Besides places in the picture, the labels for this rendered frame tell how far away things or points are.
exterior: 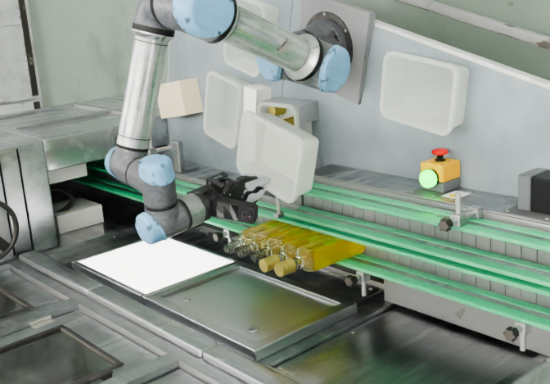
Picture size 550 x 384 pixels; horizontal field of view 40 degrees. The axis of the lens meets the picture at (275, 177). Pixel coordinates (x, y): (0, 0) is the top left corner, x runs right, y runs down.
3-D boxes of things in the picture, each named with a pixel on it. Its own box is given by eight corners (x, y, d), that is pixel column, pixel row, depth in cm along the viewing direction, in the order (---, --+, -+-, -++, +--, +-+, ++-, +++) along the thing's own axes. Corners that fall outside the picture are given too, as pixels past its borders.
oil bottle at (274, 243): (319, 238, 214) (262, 259, 201) (318, 219, 213) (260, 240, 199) (334, 242, 210) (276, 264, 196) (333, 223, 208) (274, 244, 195)
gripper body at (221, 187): (224, 169, 188) (184, 185, 181) (246, 182, 182) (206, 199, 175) (226, 196, 191) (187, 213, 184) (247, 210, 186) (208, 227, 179)
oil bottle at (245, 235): (292, 231, 223) (235, 251, 209) (290, 213, 221) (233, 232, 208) (305, 235, 218) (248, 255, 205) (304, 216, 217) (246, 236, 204)
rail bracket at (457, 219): (471, 214, 173) (435, 230, 165) (471, 183, 171) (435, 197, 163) (486, 218, 170) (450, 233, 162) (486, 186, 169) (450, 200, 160)
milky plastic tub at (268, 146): (268, 102, 194) (241, 107, 188) (329, 133, 180) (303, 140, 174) (260, 164, 201) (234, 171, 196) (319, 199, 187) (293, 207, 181)
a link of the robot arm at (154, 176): (122, 155, 170) (128, 200, 174) (149, 170, 162) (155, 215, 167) (152, 146, 174) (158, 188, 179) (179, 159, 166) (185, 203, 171)
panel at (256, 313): (163, 241, 260) (71, 269, 239) (162, 232, 260) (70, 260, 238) (358, 313, 194) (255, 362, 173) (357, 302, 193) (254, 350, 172)
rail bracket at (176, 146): (191, 171, 273) (137, 185, 259) (187, 124, 269) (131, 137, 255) (199, 173, 270) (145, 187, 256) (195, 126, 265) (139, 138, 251)
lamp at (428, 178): (424, 185, 188) (417, 187, 187) (424, 167, 187) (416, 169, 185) (439, 187, 185) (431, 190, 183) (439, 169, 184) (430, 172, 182)
